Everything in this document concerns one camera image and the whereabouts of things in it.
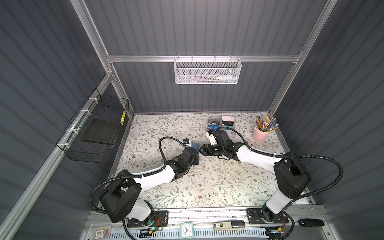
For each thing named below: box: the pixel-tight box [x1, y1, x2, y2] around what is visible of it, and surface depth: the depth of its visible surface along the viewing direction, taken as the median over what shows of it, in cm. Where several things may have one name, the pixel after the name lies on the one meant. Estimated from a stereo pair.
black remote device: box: [298, 218, 325, 227], surface depth 72 cm
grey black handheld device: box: [213, 220, 246, 230], surface depth 70 cm
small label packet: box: [95, 225, 112, 239], surface depth 71 cm
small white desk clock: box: [180, 222, 194, 239], surface depth 70 cm
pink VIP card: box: [221, 116, 235, 121], surface depth 107 cm
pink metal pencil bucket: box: [252, 126, 271, 143], surface depth 101 cm
